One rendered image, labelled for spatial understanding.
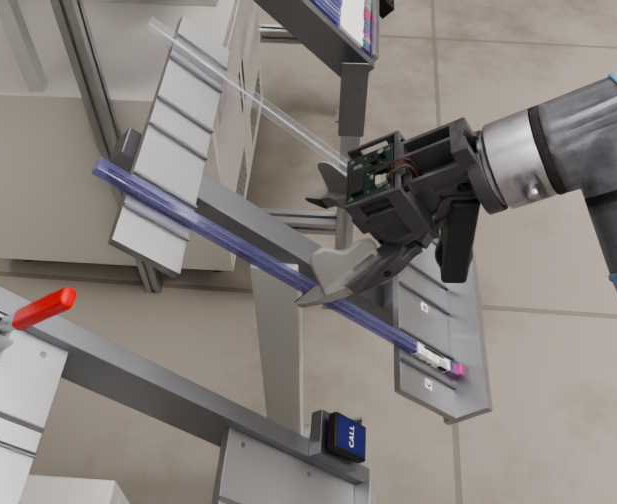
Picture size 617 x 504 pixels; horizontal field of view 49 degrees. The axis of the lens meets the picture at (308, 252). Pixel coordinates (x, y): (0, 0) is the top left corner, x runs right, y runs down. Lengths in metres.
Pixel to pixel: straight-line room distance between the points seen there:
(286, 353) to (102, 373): 0.44
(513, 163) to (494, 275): 1.37
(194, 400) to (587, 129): 0.41
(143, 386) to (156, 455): 1.00
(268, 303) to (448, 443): 0.83
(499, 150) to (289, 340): 0.52
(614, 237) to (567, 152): 0.07
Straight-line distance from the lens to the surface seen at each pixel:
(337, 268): 0.60
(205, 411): 0.66
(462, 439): 1.65
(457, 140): 0.55
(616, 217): 0.55
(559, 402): 1.75
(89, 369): 0.62
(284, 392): 1.12
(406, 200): 0.56
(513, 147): 0.55
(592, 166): 0.55
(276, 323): 0.94
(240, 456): 0.69
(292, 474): 0.73
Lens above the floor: 1.48
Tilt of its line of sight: 52 degrees down
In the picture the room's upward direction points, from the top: straight up
